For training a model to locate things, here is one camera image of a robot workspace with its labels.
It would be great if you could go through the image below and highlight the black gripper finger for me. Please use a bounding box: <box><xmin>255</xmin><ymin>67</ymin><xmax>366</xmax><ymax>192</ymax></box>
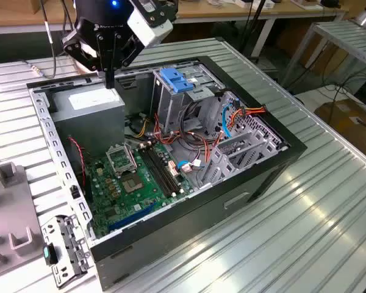
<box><xmin>60</xmin><ymin>29</ymin><xmax>111</xmax><ymax>90</ymax></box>
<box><xmin>109</xmin><ymin>33</ymin><xmax>145</xmax><ymax>90</ymax></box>

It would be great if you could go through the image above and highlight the blue data wire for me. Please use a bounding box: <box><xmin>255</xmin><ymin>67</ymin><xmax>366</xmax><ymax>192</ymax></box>
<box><xmin>222</xmin><ymin>96</ymin><xmax>241</xmax><ymax>139</ymax></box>

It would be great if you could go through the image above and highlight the orange red power wire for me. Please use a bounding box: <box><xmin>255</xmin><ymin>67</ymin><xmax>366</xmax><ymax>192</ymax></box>
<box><xmin>226</xmin><ymin>104</ymin><xmax>268</xmax><ymax>129</ymax></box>

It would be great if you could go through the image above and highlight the grey metal disk bay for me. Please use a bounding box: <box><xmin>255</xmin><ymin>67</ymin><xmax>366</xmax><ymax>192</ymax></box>
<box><xmin>198</xmin><ymin>90</ymin><xmax>290</xmax><ymax>190</ymax></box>

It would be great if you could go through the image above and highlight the blue plastic drive latch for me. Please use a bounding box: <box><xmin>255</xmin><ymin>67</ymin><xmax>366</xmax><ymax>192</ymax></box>
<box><xmin>159</xmin><ymin>67</ymin><xmax>195</xmax><ymax>94</ymax></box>

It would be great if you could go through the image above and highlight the small brown box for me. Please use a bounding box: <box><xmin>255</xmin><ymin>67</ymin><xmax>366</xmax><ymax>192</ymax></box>
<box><xmin>29</xmin><ymin>0</ymin><xmax>44</xmax><ymax>15</ymax></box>

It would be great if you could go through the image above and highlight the grey metal drive cage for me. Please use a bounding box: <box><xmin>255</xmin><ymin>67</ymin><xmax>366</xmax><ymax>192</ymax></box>
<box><xmin>151</xmin><ymin>62</ymin><xmax>227</xmax><ymax>139</ymax></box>

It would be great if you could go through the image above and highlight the grey power supply unit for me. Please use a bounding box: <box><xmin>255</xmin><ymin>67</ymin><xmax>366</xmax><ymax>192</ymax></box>
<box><xmin>48</xmin><ymin>82</ymin><xmax>126</xmax><ymax>157</ymax></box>

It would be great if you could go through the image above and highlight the long wooden desk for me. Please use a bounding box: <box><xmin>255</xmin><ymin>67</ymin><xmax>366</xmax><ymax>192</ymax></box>
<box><xmin>0</xmin><ymin>0</ymin><xmax>350</xmax><ymax>59</ymax></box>

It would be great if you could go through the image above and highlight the metal socket cover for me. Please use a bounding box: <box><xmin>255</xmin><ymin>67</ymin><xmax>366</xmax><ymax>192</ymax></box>
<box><xmin>105</xmin><ymin>144</ymin><xmax>138</xmax><ymax>178</ymax></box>

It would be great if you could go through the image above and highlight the black RAM slot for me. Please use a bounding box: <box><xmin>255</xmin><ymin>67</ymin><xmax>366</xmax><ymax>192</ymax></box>
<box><xmin>150</xmin><ymin>145</ymin><xmax>184</xmax><ymax>193</ymax></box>
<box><xmin>143</xmin><ymin>146</ymin><xmax>177</xmax><ymax>196</ymax></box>
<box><xmin>139</xmin><ymin>146</ymin><xmax>173</xmax><ymax>198</ymax></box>
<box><xmin>146</xmin><ymin>145</ymin><xmax>181</xmax><ymax>195</ymax></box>

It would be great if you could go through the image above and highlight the CPU socket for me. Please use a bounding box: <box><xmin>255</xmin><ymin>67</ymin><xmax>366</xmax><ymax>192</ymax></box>
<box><xmin>119</xmin><ymin>173</ymin><xmax>146</xmax><ymax>195</ymax></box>

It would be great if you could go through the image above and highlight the green motherboard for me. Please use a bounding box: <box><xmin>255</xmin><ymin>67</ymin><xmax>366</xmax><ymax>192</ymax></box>
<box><xmin>84</xmin><ymin>142</ymin><xmax>196</xmax><ymax>241</ymax></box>

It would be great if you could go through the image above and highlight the blue expansion slot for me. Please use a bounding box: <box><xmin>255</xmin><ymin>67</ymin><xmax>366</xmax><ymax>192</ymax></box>
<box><xmin>107</xmin><ymin>203</ymin><xmax>159</xmax><ymax>232</ymax></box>

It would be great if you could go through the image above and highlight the grey parts rack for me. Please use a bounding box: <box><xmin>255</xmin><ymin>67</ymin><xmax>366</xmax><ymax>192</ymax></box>
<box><xmin>0</xmin><ymin>163</ymin><xmax>47</xmax><ymax>281</ymax></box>

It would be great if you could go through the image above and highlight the black open PC case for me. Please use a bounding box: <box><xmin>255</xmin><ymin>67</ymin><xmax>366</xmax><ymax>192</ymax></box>
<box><xmin>26</xmin><ymin>56</ymin><xmax>308</xmax><ymax>291</ymax></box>

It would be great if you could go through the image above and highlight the grey metal slot retainer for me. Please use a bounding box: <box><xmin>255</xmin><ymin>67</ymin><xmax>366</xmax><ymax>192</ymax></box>
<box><xmin>40</xmin><ymin>213</ymin><xmax>93</xmax><ymax>289</ymax></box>

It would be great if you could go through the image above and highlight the black teal latch tab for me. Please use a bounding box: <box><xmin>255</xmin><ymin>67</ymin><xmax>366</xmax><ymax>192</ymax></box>
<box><xmin>42</xmin><ymin>242</ymin><xmax>58</xmax><ymax>265</ymax></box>

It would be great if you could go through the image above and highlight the metal slat side table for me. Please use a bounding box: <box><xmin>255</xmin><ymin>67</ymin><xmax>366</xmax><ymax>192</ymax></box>
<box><xmin>280</xmin><ymin>20</ymin><xmax>366</xmax><ymax>89</ymax></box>

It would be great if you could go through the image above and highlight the brown cardboard box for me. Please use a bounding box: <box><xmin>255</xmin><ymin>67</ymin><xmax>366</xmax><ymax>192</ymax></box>
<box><xmin>313</xmin><ymin>98</ymin><xmax>366</xmax><ymax>157</ymax></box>

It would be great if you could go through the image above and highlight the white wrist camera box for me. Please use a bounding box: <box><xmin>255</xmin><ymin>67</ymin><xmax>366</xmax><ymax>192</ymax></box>
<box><xmin>126</xmin><ymin>0</ymin><xmax>179</xmax><ymax>49</ymax></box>

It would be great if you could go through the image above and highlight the black cable with metal connector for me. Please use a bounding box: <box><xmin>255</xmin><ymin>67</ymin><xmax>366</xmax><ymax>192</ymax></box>
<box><xmin>20</xmin><ymin>0</ymin><xmax>76</xmax><ymax>79</ymax></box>

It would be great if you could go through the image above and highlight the yellow black power wire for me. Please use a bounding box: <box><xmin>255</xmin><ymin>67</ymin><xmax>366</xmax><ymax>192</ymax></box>
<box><xmin>124</xmin><ymin>117</ymin><xmax>156</xmax><ymax>139</ymax></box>

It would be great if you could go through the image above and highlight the thick black cable bundle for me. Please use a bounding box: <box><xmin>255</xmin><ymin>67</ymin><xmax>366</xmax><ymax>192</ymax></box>
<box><xmin>178</xmin><ymin>100</ymin><xmax>210</xmax><ymax>146</ymax></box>

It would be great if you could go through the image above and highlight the red orange wire harness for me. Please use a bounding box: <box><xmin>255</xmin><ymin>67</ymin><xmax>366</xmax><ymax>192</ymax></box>
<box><xmin>154</xmin><ymin>112</ymin><xmax>225</xmax><ymax>167</ymax></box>

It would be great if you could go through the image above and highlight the short blue board wire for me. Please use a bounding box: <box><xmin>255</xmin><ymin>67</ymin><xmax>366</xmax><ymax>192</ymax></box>
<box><xmin>176</xmin><ymin>160</ymin><xmax>207</xmax><ymax>175</ymax></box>

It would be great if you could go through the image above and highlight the red black fan wire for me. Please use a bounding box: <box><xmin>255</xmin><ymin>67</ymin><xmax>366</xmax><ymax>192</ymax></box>
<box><xmin>67</xmin><ymin>136</ymin><xmax>88</xmax><ymax>187</ymax></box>

